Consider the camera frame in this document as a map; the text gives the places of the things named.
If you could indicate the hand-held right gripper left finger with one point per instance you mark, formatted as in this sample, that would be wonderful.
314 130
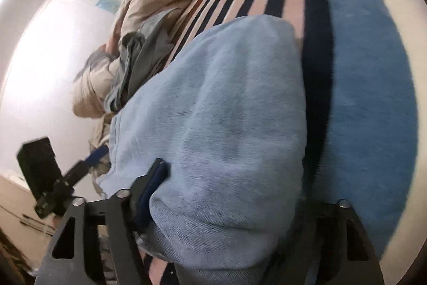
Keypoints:
150 191

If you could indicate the cream garment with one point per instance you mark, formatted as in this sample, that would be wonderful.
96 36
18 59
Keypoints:
100 134

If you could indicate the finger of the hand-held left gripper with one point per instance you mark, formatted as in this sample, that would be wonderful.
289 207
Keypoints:
95 156

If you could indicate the light blue denim pants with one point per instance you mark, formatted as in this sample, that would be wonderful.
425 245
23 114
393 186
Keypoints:
227 124

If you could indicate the grey garment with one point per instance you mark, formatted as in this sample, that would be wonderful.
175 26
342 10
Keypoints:
143 61

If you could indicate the small blue wall poster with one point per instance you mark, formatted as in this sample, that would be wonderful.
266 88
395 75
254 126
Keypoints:
107 3

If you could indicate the striped printed blanket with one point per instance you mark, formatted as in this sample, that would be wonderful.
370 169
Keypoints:
360 88

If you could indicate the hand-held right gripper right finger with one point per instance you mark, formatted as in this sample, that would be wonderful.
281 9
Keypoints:
340 215

